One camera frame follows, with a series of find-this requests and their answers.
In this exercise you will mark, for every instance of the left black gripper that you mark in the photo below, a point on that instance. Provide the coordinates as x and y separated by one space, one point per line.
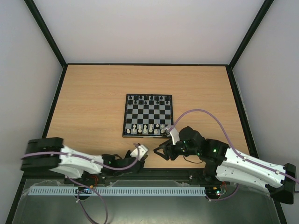
142 162

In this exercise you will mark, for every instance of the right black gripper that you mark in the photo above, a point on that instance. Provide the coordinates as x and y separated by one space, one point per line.
170 151

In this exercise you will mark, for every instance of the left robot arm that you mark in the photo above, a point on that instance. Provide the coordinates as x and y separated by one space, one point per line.
51 154

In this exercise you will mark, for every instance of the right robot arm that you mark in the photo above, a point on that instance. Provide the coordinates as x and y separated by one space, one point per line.
225 164

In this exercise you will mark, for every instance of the left circuit board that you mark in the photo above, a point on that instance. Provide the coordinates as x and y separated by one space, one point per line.
83 191

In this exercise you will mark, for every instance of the green circuit board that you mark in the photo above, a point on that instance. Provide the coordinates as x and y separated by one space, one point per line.
221 192

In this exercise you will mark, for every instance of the black and silver chessboard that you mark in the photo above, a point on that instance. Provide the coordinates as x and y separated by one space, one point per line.
147 114

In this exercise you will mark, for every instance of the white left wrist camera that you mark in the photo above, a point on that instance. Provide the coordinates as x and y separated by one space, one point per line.
140 152

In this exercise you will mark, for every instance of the grey slotted cable duct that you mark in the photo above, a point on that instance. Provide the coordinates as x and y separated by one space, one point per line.
120 191

